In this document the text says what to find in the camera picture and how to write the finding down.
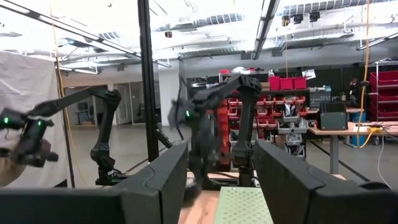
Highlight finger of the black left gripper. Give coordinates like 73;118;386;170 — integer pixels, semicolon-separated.
182;155;219;208

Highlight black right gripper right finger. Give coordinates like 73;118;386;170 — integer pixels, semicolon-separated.
252;139;398;224

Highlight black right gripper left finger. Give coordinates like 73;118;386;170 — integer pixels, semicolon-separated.
0;141;189;224

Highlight green perforated metal shelf riser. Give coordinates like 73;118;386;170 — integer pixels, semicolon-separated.
213;185;274;224

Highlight black backdrop stand pole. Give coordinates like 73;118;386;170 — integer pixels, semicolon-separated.
54;61;76;189

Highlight long wooden workbench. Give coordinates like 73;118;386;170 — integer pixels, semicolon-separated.
307;120;398;175

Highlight small parts bin rack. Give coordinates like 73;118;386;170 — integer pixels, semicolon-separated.
216;68;311;162

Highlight dark grey equipment box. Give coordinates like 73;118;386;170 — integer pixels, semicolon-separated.
319;101;349;131

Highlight person's hand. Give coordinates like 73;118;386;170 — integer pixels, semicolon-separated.
0;157;27;188

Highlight blue bin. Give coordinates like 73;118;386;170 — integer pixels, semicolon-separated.
349;111;368;147

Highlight metal rack with red bins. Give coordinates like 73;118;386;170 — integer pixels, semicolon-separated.
369;60;398;123

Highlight black aluminium rig frame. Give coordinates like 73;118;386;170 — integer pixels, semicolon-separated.
0;0;281;187

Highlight black leader arm handle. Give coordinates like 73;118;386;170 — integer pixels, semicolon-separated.
0;107;60;168

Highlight yellow hanging cable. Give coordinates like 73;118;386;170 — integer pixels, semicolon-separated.
356;0;384;149
49;0;91;189

